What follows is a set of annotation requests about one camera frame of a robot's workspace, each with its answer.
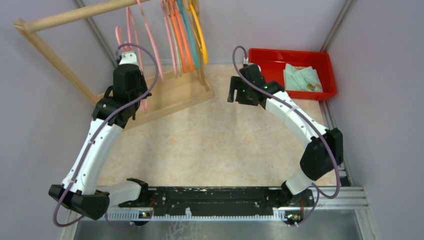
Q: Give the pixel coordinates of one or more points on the folded mint cloth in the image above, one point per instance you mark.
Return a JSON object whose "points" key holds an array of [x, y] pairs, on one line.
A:
{"points": [[301, 79]]}

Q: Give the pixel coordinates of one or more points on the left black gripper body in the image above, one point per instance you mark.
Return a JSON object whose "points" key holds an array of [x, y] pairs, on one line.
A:
{"points": [[143, 88]]}

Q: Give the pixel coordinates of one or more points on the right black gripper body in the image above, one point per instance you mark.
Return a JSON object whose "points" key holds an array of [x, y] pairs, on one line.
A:
{"points": [[243, 95]]}

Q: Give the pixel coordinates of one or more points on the yellow thin hanger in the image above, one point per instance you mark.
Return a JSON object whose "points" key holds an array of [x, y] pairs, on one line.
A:
{"points": [[198, 32]]}

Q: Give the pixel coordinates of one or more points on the pink plastic hanger back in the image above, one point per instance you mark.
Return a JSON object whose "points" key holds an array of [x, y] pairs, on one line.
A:
{"points": [[132, 37]]}

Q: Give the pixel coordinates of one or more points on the pink plastic hanger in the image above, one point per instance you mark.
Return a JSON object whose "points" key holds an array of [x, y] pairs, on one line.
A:
{"points": [[152, 41], [132, 37], [169, 36]]}

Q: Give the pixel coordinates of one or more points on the red plastic bin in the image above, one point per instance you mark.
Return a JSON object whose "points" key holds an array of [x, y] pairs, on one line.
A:
{"points": [[273, 62]]}

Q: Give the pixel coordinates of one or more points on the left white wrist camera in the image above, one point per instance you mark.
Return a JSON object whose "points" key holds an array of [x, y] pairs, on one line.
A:
{"points": [[129, 57]]}

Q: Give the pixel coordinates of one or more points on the beige plastic hanger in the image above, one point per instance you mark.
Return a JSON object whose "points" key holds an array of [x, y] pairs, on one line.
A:
{"points": [[176, 49]]}

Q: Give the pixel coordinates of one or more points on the teal plastic hanger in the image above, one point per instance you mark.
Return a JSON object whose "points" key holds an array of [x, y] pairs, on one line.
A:
{"points": [[183, 12]]}

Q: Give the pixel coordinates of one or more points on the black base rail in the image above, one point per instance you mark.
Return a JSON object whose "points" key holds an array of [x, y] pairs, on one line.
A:
{"points": [[259, 201]]}

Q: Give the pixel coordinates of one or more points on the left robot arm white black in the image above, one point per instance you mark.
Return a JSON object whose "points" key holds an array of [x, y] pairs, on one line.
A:
{"points": [[79, 190]]}

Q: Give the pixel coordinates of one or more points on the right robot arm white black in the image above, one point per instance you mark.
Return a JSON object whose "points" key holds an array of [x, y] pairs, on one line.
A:
{"points": [[323, 147]]}

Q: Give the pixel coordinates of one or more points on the wooden hanger rack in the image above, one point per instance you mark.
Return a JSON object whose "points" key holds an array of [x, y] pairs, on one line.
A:
{"points": [[170, 96]]}

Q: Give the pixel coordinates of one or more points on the orange plastic hanger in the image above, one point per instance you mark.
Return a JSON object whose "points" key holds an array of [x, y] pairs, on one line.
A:
{"points": [[178, 36], [184, 38]]}

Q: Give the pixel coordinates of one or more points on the pink plastic hanger front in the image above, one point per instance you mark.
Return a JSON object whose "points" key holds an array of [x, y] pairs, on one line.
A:
{"points": [[169, 36]]}

